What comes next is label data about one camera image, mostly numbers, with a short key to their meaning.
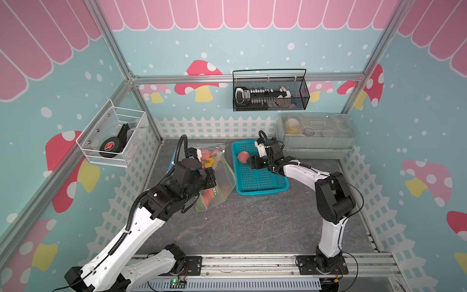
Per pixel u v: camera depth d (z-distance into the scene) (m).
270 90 0.90
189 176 0.47
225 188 0.85
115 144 0.68
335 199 0.51
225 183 0.75
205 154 1.05
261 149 0.86
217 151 1.06
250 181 1.00
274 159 0.75
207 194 0.82
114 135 0.72
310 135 1.04
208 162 1.09
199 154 0.60
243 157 1.05
